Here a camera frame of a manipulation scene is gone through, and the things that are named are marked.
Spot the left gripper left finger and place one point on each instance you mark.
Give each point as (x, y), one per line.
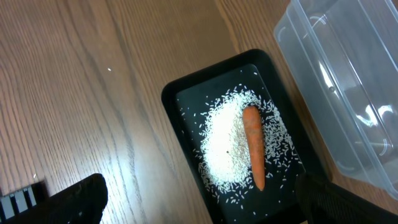
(82, 202)

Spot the black waste tray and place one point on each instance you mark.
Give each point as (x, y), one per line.
(188, 99)

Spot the white rice pile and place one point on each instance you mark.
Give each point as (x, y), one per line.
(226, 161)

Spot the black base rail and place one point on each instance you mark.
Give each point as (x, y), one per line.
(19, 206)

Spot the orange carrot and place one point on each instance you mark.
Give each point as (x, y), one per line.
(255, 139)

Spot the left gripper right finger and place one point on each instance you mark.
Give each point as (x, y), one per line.
(324, 202)

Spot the clear plastic container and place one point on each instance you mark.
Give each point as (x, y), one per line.
(343, 57)

